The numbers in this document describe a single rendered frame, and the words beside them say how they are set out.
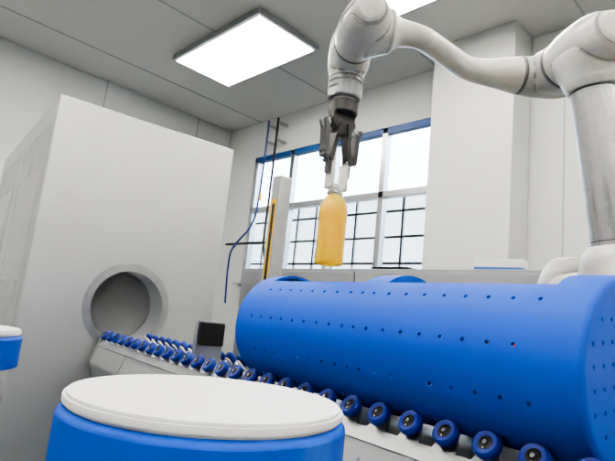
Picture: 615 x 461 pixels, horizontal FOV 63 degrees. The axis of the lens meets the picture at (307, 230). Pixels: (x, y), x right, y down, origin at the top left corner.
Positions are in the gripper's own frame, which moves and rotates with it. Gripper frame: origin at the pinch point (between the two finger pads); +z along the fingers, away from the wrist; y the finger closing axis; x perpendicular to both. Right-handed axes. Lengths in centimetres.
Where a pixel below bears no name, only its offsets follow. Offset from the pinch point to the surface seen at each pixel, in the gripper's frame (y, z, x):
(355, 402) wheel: 7, 51, 20
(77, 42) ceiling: -9, -189, -389
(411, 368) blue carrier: 11, 42, 36
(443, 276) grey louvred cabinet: -136, 8, -65
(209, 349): -5, 50, -62
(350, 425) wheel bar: 8, 55, 20
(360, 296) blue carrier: 7.8, 30.1, 19.8
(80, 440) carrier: 67, 46, 50
